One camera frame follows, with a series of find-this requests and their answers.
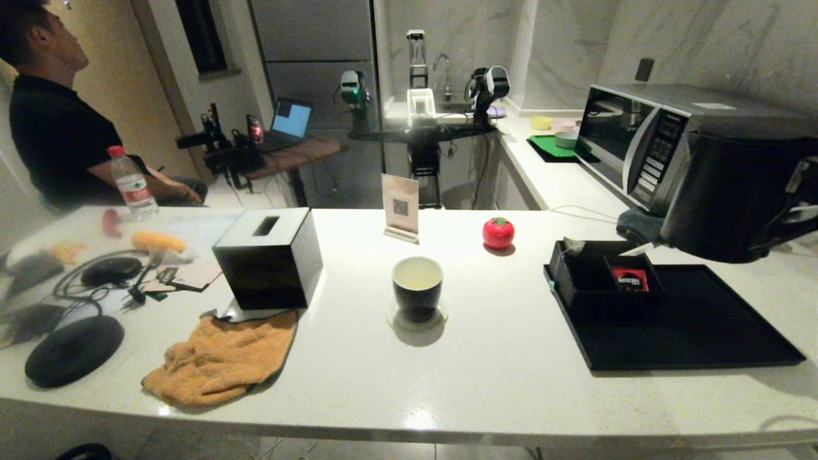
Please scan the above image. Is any black electric kettle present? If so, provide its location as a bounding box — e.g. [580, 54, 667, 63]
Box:
[660, 131, 818, 264]

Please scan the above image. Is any dark grey cloth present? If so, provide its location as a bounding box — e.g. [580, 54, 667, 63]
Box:
[617, 210, 665, 245]

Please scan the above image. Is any silver microwave oven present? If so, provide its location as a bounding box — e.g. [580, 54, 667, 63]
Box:
[575, 83, 818, 217]

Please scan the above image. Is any large black tray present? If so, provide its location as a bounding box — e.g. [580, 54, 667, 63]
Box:
[543, 263, 807, 371]

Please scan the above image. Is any red coffee sachet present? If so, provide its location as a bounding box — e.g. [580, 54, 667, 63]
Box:
[610, 266, 649, 293]

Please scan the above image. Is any black compartment box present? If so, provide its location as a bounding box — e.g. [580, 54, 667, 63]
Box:
[548, 240, 665, 320]

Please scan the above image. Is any green mat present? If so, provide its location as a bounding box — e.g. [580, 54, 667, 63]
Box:
[530, 134, 580, 158]

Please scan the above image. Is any green tray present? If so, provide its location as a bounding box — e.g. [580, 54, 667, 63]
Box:
[527, 134, 599, 164]

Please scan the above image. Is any red tomato toy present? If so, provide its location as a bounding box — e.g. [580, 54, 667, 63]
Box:
[482, 217, 516, 250]

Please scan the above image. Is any chrome sink faucet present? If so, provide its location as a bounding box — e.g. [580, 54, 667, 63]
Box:
[432, 53, 452, 102]

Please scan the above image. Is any black mug white inside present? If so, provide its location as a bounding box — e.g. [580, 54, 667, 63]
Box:
[391, 256, 444, 323]

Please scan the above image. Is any beige QR code sign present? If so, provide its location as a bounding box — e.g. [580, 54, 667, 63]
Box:
[382, 174, 421, 245]

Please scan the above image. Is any tall clear blender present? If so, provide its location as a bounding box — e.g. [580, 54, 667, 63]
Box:
[406, 29, 428, 89]

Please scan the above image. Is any grey device green light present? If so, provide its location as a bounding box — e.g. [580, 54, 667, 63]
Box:
[339, 70, 371, 132]

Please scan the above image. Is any brown wooden desk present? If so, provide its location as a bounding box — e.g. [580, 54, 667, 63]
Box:
[246, 137, 346, 208]

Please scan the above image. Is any grey refrigerator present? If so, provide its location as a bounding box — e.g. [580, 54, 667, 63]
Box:
[249, 0, 384, 210]

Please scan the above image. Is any open black laptop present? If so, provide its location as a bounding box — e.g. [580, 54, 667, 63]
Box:
[262, 97, 314, 154]

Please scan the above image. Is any black tissue box white lid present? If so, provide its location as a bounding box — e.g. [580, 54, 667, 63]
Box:
[212, 207, 323, 311]

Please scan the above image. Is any black teleoperation rig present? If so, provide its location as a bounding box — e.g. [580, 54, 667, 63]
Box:
[176, 102, 266, 189]

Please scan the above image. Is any orange fluffy towel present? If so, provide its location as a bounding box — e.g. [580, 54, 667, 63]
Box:
[141, 311, 300, 408]

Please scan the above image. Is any brown paper packet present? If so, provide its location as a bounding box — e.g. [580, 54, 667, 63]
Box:
[141, 261, 223, 295]

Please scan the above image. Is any dark window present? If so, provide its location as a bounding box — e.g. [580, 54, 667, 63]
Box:
[174, 0, 231, 79]

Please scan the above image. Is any clear plastic wrapper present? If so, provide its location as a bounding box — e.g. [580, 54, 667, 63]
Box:
[149, 247, 194, 267]

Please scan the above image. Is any yellow corn cob toy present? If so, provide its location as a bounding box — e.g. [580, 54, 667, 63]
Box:
[130, 231, 187, 254]

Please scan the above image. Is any clear water bottle red cap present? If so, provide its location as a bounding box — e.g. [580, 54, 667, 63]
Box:
[106, 145, 158, 221]

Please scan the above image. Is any black power plug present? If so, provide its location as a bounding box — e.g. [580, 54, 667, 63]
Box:
[120, 284, 150, 311]

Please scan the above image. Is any black computer mouse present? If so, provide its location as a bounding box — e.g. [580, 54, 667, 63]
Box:
[81, 257, 143, 288]

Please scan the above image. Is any orange hand shaped toy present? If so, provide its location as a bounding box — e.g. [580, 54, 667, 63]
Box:
[47, 242, 86, 265]

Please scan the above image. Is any round black kettle base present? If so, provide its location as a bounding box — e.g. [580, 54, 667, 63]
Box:
[24, 315, 125, 388]

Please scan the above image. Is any man in black shirt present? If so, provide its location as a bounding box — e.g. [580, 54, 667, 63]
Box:
[0, 0, 208, 211]

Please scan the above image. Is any dark grey blurry object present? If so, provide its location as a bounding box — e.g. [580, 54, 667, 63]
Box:
[5, 252, 63, 298]

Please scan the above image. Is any dark flat device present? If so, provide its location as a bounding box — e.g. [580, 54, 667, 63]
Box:
[0, 303, 66, 349]

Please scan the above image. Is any black white camera device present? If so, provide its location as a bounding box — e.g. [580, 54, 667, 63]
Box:
[467, 65, 510, 126]

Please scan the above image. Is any black mouse cable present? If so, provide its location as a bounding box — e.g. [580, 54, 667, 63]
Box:
[53, 250, 150, 317]

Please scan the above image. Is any black ring shaped part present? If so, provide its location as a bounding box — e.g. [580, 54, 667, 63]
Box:
[54, 444, 112, 460]

